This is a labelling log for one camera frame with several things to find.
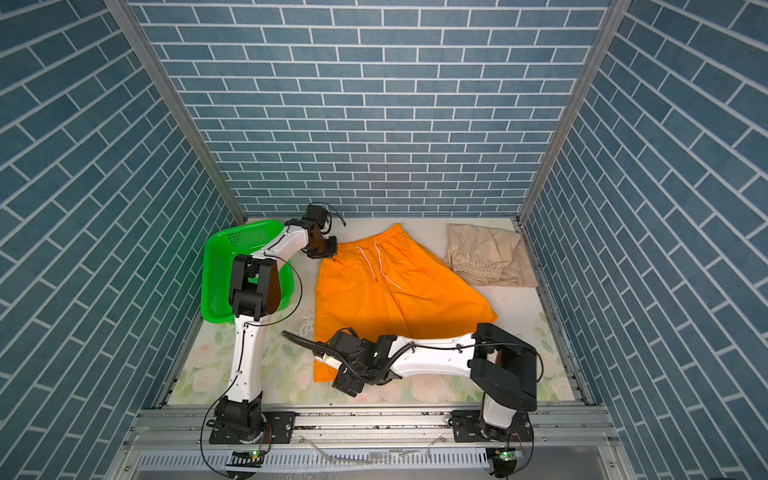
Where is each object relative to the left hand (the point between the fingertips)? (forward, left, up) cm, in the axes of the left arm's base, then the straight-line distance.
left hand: (333, 251), depth 108 cm
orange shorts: (-15, -20, 0) cm, 25 cm away
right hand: (-43, -7, +3) cm, 43 cm away
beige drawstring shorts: (-5, -56, +3) cm, 56 cm away
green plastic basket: (0, +41, +1) cm, 41 cm away
